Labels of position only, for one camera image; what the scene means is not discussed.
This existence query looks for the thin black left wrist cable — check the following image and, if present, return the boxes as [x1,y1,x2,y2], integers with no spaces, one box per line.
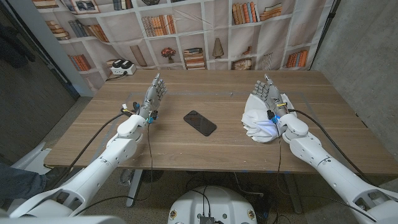
[73,123,155,217]

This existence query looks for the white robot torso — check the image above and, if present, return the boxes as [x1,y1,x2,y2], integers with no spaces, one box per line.
[167,185,258,224]

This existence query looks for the person in blue jeans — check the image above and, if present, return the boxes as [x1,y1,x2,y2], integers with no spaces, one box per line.
[0,163,47,206]

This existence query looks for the white power strip with adapters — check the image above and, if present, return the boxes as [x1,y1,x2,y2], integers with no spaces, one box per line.
[110,58,137,76]

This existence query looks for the grey table leg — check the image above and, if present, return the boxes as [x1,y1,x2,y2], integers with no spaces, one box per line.
[284,173,303,215]
[126,169,144,208]

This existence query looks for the black smartphone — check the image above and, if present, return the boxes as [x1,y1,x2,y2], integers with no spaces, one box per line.
[183,110,218,137]

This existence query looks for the printed bookshelf backdrop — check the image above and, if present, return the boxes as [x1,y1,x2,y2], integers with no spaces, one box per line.
[30,0,335,91]

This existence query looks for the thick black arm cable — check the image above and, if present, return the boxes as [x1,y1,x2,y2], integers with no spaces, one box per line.
[46,110,137,192]
[287,108,374,187]

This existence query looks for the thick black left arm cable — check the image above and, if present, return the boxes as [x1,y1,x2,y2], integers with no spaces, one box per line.
[46,110,137,192]

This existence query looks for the black backdrop stand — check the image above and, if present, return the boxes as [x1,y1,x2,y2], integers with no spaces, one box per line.
[309,0,341,71]

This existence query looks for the white cloth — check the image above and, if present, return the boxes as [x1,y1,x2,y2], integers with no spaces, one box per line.
[241,92,298,144]

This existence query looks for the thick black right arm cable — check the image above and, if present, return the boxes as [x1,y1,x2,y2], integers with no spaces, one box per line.
[287,108,374,187]

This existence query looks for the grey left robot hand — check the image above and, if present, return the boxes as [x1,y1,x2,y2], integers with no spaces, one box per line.
[138,73,168,121]

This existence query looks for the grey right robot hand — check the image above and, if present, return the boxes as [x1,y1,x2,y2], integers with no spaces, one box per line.
[252,73,289,119]

